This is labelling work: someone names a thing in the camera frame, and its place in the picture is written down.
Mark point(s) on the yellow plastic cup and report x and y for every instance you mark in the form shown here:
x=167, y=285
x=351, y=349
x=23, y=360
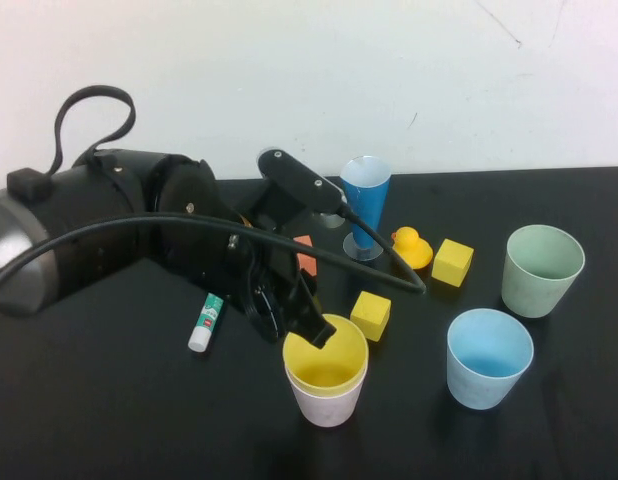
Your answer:
x=334, y=372

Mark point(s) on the white green glue stick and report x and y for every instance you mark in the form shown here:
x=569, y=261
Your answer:
x=206, y=320

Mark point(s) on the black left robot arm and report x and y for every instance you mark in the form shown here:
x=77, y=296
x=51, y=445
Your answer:
x=99, y=195

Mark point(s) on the pale green plastic cup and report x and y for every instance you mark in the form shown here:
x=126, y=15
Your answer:
x=531, y=297

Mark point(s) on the yellow rubber duck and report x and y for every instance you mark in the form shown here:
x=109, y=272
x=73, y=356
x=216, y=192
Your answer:
x=416, y=250

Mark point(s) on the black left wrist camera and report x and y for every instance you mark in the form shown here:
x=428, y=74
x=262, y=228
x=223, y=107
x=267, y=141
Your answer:
x=299, y=177

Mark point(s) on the light blue plastic cup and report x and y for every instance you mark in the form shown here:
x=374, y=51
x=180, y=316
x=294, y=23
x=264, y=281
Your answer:
x=476, y=390

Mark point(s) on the orange foam cube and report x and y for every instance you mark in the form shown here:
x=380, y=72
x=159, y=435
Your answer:
x=309, y=262

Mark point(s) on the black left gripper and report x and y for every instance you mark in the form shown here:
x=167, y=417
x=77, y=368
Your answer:
x=264, y=265

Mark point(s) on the blue cone glass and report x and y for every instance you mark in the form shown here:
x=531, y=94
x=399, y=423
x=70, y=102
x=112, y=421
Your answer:
x=371, y=210

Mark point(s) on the pink plastic cup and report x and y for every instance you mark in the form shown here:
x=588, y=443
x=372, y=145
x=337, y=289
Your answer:
x=326, y=410

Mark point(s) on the yellow foam cube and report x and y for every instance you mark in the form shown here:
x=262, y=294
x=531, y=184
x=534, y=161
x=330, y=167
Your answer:
x=451, y=265
x=370, y=317

